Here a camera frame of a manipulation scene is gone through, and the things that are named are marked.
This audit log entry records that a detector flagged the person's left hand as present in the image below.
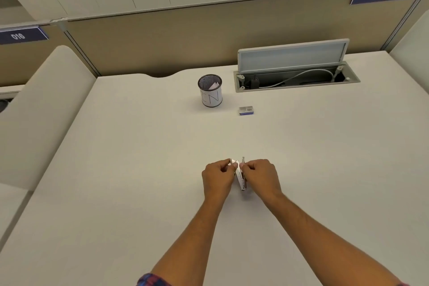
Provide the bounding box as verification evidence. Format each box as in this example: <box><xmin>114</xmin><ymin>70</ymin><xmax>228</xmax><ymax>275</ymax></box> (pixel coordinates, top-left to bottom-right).
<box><xmin>202</xmin><ymin>159</ymin><xmax>237</xmax><ymax>201</ymax></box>

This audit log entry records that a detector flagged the person's right hand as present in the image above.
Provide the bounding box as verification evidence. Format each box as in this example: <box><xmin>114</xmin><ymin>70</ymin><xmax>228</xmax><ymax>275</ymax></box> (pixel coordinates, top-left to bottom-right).
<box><xmin>242</xmin><ymin>159</ymin><xmax>283</xmax><ymax>201</ymax></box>

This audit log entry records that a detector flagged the white stapler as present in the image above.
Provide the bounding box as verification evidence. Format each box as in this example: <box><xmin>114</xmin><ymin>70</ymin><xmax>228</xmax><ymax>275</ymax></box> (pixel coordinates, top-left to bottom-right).
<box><xmin>229</xmin><ymin>156</ymin><xmax>248</xmax><ymax>192</ymax></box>

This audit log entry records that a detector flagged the person's right forearm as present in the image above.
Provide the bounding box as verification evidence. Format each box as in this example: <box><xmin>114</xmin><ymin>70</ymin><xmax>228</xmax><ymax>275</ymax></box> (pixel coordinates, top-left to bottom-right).
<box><xmin>261</xmin><ymin>191</ymin><xmax>410</xmax><ymax>286</ymax></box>

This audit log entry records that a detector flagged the person's left forearm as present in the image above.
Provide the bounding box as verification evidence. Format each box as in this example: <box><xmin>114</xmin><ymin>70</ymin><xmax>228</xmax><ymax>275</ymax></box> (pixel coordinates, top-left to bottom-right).
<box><xmin>146</xmin><ymin>192</ymin><xmax>226</xmax><ymax>286</ymax></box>

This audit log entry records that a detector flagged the white mesh pen cup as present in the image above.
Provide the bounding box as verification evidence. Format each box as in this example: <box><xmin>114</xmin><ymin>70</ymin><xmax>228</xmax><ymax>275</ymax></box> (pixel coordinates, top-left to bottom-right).
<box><xmin>198</xmin><ymin>75</ymin><xmax>224</xmax><ymax>108</ymax></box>

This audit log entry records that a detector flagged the beige desk partition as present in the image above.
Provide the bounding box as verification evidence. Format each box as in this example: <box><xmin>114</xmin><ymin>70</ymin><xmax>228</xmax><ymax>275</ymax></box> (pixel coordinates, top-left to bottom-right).
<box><xmin>0</xmin><ymin>0</ymin><xmax>429</xmax><ymax>78</ymax></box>

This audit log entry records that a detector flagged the plaid shirt sleeve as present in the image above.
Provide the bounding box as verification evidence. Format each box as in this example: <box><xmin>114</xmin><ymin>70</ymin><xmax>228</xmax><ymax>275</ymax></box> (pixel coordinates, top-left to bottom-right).
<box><xmin>136</xmin><ymin>273</ymin><xmax>169</xmax><ymax>286</ymax></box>

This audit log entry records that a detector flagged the side desk partition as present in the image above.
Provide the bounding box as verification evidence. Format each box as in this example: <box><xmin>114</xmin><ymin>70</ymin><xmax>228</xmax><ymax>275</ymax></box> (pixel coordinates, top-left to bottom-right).
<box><xmin>0</xmin><ymin>45</ymin><xmax>98</xmax><ymax>192</ymax></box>

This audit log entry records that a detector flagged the desk cable box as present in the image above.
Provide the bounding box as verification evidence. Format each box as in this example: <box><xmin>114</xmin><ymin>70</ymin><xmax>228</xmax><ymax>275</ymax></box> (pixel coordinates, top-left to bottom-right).
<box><xmin>233</xmin><ymin>61</ymin><xmax>361</xmax><ymax>93</ymax></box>

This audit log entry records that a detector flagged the white cable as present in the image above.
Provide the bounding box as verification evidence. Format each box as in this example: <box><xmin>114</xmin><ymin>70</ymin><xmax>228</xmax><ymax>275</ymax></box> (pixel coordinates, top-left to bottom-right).
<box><xmin>261</xmin><ymin>69</ymin><xmax>336</xmax><ymax>88</ymax></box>

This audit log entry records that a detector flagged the grey cable box lid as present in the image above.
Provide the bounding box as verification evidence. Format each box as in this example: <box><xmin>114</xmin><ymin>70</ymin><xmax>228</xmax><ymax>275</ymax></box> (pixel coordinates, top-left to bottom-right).
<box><xmin>238</xmin><ymin>39</ymin><xmax>350</xmax><ymax>74</ymax></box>

